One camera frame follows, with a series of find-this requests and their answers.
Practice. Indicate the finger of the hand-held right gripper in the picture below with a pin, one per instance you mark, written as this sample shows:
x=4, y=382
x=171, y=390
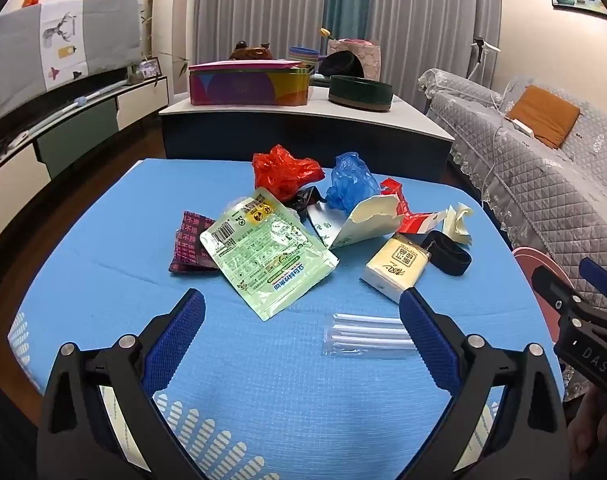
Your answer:
x=596, y=272
x=553, y=287

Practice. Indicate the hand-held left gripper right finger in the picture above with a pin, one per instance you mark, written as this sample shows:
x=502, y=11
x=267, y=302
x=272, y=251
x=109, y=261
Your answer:
x=426, y=335

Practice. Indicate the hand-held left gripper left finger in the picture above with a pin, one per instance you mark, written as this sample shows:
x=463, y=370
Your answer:
x=178, y=335

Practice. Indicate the yellow tissue pack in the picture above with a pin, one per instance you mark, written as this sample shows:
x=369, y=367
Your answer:
x=393, y=265

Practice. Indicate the torn white paper cup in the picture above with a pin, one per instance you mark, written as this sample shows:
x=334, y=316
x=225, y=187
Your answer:
x=368, y=220

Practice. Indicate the person's right hand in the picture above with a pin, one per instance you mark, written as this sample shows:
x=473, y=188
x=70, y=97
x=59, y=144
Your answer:
x=596, y=435

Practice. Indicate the pink stool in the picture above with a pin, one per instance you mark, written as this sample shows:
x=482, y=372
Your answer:
x=546, y=325

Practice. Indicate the clear plastic straw packet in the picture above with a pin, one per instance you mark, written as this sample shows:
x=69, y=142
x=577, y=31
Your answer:
x=363, y=335

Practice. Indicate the black elastic band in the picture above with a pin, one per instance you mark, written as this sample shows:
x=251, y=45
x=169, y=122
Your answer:
x=453, y=260

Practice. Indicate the maroon patterned packet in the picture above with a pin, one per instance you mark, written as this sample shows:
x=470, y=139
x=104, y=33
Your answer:
x=188, y=245

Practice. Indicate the grey quilted sofa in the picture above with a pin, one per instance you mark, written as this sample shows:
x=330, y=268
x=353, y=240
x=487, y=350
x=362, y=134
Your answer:
x=533, y=185

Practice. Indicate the light green plastic pouch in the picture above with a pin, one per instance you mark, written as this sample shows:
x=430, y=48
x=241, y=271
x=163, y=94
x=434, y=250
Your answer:
x=263, y=260

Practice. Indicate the torn red white carton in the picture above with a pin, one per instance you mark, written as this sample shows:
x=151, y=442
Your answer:
x=413, y=220

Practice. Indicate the crumpled white paper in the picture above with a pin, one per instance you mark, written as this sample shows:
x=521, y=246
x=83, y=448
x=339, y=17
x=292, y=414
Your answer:
x=456, y=222

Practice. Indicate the white power adapter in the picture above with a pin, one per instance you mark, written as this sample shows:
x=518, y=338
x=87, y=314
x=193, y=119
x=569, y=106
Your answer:
x=521, y=127

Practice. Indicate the orange cushion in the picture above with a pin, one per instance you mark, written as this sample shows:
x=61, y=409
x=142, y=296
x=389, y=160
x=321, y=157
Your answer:
x=543, y=115

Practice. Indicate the blue plastic bag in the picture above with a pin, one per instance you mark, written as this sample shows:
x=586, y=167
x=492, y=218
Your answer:
x=351, y=180

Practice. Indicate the small black wrapper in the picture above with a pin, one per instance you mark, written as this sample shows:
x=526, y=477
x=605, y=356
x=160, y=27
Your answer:
x=303, y=199

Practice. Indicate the red plastic bag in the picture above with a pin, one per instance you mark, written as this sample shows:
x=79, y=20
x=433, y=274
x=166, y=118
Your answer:
x=283, y=170

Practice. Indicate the grey white coffee table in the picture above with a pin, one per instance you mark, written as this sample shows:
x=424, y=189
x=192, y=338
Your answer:
x=308, y=135

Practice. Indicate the television cabinet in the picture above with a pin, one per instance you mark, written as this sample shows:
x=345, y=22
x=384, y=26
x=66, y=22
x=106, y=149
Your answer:
x=138, y=102

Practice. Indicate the blue white stick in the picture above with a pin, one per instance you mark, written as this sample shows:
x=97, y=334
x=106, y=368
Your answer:
x=78, y=102

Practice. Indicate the dark green round tin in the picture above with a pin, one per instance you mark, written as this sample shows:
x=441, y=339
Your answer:
x=358, y=91

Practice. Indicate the colourful rectangular tin box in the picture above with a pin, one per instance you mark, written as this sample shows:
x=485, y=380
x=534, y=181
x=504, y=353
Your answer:
x=243, y=87

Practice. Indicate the pink patterned bag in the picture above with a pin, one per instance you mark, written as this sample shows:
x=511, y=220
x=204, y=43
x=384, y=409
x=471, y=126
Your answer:
x=371, y=57

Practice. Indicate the black hat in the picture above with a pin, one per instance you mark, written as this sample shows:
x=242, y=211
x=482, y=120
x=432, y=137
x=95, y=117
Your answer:
x=341, y=65

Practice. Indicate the brown figurine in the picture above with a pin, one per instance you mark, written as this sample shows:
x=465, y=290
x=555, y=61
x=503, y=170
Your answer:
x=251, y=53

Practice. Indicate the grey sheer curtain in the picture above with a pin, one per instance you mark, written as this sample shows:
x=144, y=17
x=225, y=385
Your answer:
x=258, y=5
x=433, y=10

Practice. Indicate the stack of coloured bowls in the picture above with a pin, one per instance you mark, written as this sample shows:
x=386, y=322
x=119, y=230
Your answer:
x=303, y=55

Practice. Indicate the yellow flower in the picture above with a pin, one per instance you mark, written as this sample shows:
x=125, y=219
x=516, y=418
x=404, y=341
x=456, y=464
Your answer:
x=325, y=33

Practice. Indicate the grey television dust cover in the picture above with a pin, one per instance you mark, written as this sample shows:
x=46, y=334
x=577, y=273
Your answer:
x=18, y=50

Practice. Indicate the small photo frame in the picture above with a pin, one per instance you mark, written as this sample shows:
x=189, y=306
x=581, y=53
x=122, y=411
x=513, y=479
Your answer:
x=148, y=67

